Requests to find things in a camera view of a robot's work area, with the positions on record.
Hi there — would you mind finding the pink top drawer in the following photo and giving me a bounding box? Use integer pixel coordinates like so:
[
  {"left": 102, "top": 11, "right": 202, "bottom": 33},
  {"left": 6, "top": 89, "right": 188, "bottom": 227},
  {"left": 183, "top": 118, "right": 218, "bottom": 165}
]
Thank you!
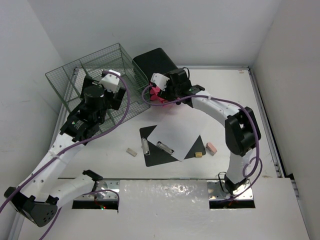
[{"left": 149, "top": 80, "right": 163, "bottom": 95}]

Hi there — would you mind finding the pink drawer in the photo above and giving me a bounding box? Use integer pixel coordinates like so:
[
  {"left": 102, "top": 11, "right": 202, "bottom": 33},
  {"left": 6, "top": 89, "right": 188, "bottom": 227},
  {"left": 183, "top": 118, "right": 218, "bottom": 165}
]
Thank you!
[
  {"left": 149, "top": 80, "right": 163, "bottom": 95},
  {"left": 160, "top": 99, "right": 181, "bottom": 106},
  {"left": 150, "top": 93, "right": 165, "bottom": 103}
]

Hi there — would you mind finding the beige eraser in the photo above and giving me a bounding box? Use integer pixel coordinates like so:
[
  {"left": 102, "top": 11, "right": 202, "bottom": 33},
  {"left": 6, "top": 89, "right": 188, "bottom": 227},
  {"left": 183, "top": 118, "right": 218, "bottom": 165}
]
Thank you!
[{"left": 126, "top": 148, "right": 138, "bottom": 157}]

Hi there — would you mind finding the pink eraser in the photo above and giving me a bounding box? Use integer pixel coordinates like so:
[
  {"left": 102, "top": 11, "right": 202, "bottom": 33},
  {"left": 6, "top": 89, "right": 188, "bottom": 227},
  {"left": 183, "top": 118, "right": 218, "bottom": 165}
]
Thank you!
[{"left": 205, "top": 142, "right": 218, "bottom": 156}]

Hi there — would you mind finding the small brown cube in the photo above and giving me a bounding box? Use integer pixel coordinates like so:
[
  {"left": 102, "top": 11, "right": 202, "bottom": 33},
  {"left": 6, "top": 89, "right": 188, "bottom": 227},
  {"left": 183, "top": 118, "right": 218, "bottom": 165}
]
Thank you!
[{"left": 195, "top": 152, "right": 203, "bottom": 158}]

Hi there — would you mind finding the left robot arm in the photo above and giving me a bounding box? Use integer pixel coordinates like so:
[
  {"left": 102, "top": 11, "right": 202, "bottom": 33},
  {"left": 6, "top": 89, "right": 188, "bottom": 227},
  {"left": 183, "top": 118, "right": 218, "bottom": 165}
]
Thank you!
[{"left": 0, "top": 70, "right": 130, "bottom": 227}]

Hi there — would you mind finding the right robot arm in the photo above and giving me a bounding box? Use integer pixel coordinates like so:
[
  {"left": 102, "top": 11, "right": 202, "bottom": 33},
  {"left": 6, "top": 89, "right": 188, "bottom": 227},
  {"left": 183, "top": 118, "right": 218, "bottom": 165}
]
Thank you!
[{"left": 150, "top": 68, "right": 261, "bottom": 194}]

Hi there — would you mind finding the pink bottom drawer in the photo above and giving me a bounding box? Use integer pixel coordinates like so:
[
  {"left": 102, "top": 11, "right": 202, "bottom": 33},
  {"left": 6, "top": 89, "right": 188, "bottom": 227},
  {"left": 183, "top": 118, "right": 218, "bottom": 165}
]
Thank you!
[{"left": 160, "top": 99, "right": 181, "bottom": 106}]

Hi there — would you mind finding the black drawer cabinet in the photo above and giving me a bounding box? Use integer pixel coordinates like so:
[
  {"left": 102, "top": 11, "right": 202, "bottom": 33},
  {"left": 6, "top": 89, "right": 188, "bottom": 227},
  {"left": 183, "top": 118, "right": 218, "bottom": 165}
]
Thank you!
[{"left": 133, "top": 47, "right": 178, "bottom": 82}]

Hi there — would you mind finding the white clipboard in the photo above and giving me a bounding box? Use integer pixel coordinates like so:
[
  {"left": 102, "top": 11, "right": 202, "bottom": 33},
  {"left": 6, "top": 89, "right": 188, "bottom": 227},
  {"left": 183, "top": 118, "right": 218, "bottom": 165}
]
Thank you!
[{"left": 147, "top": 120, "right": 206, "bottom": 162}]

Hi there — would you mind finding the black clipboard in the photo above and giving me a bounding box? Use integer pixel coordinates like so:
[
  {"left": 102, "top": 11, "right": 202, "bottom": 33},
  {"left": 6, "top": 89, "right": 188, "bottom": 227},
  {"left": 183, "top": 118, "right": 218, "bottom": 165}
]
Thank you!
[{"left": 139, "top": 125, "right": 206, "bottom": 167}]

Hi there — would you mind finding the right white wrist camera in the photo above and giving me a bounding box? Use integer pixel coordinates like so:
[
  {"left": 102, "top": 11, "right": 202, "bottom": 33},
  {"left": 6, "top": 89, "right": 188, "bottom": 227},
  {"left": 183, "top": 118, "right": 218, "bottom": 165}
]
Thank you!
[{"left": 150, "top": 73, "right": 170, "bottom": 92}]

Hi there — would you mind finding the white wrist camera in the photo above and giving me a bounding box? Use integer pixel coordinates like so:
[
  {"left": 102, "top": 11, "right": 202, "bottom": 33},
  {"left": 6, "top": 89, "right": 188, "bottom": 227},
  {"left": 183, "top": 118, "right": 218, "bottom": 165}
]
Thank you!
[
  {"left": 99, "top": 69, "right": 121, "bottom": 93},
  {"left": 150, "top": 73, "right": 170, "bottom": 92}
]

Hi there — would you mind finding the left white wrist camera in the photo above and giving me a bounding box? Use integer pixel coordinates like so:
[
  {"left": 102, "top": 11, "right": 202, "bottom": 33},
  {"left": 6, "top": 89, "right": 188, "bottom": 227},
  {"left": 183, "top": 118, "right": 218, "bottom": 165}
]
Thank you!
[{"left": 99, "top": 69, "right": 121, "bottom": 93}]

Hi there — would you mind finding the green wire mesh organizer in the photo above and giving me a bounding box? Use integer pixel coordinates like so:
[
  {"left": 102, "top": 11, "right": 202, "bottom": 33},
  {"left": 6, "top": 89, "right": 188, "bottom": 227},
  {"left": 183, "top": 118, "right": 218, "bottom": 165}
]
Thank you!
[{"left": 45, "top": 43, "right": 149, "bottom": 143}]

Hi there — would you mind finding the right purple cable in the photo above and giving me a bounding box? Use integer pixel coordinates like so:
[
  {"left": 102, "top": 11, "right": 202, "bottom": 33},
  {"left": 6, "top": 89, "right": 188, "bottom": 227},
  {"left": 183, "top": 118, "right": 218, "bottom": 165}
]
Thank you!
[{"left": 141, "top": 83, "right": 263, "bottom": 201}]

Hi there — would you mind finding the purple cable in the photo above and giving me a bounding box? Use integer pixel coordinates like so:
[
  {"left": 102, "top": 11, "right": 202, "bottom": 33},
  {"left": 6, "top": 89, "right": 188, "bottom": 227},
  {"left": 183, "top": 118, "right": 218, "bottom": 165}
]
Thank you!
[
  {"left": 141, "top": 83, "right": 263, "bottom": 201},
  {"left": 0, "top": 71, "right": 131, "bottom": 240}
]

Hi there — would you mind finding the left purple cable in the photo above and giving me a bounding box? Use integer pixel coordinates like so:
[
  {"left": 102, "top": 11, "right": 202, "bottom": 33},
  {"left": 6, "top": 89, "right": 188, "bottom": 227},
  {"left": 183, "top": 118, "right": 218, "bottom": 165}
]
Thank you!
[{"left": 0, "top": 71, "right": 131, "bottom": 240}]

